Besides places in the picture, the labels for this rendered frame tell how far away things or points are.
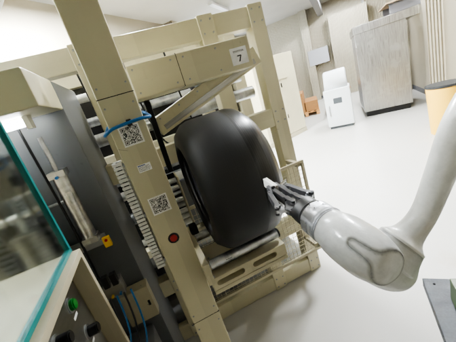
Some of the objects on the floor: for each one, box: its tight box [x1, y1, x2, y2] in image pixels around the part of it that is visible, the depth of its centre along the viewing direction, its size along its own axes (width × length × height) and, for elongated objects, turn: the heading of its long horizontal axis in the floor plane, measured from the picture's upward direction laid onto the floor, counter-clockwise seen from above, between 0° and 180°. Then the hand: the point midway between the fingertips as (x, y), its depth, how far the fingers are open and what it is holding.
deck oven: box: [349, 5, 420, 117], centre depth 639 cm, size 157×122×203 cm
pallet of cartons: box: [299, 90, 320, 117], centre depth 905 cm, size 93×131×77 cm
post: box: [53, 0, 231, 342], centre depth 109 cm, size 13×13×250 cm
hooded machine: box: [322, 67, 355, 130], centre depth 613 cm, size 69×59×129 cm
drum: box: [424, 79, 456, 135], centre depth 392 cm, size 47×48×74 cm
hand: (271, 185), depth 82 cm, fingers closed
